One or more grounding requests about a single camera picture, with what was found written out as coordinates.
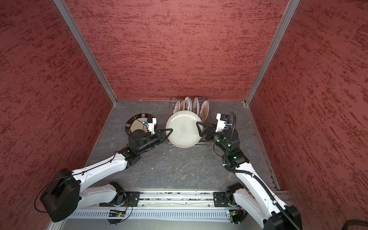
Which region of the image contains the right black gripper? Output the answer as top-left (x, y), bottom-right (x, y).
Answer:
top-left (196, 122), bottom-right (230, 153)

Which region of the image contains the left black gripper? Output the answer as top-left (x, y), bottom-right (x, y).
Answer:
top-left (137, 128), bottom-right (173, 154)

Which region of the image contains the plain cream white plate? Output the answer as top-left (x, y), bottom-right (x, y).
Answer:
top-left (166, 111), bottom-right (202, 148)

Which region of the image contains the dark checkered rim plate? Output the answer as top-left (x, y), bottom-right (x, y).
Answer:
top-left (125, 113), bottom-right (153, 136)

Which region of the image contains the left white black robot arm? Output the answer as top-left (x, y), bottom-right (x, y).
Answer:
top-left (39, 128), bottom-right (173, 222)

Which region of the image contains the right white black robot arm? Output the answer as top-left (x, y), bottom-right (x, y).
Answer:
top-left (196, 122), bottom-right (302, 230)

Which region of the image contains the brown leaf pattern plate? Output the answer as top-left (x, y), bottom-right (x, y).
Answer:
top-left (199, 100), bottom-right (209, 123)

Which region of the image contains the floral pattern white plate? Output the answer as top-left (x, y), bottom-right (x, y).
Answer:
top-left (192, 97), bottom-right (200, 116)

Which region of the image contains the strawberry pattern white plate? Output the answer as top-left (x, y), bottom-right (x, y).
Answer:
top-left (184, 96), bottom-right (192, 111)

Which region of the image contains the orange sunburst plate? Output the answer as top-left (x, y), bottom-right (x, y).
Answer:
top-left (173, 100), bottom-right (181, 114)

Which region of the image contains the left small circuit board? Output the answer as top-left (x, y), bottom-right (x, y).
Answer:
top-left (108, 210), bottom-right (127, 218)

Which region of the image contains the right corner aluminium profile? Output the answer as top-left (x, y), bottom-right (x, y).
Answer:
top-left (245, 0), bottom-right (300, 106)

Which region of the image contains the corner aluminium profile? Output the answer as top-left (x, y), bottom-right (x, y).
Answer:
top-left (245, 0), bottom-right (300, 106)
top-left (53, 0), bottom-right (118, 106)

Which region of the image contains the left corner aluminium profile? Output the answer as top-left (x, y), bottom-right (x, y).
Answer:
top-left (53, 0), bottom-right (118, 106)

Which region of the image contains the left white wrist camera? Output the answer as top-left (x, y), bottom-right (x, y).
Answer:
top-left (144, 117), bottom-right (157, 134)

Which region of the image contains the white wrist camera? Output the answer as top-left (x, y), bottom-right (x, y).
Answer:
top-left (216, 113), bottom-right (232, 132)
top-left (144, 117), bottom-right (157, 134)

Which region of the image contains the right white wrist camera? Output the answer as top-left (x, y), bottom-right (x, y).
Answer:
top-left (216, 113), bottom-right (232, 132)

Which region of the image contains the metal wire dish rack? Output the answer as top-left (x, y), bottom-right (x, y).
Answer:
top-left (166, 96), bottom-right (211, 149)

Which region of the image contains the aluminium mounting rail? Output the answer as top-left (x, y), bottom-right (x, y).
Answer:
top-left (57, 189), bottom-right (293, 209)

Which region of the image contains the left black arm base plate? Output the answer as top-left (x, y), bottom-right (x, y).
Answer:
top-left (99, 192), bottom-right (141, 208)

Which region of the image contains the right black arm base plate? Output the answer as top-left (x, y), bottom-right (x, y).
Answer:
top-left (213, 191), bottom-right (244, 209)

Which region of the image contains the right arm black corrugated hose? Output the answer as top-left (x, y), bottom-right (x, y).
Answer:
top-left (222, 111), bottom-right (302, 230)

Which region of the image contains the white slotted cable duct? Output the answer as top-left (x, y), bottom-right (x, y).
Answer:
top-left (68, 209), bottom-right (230, 222)

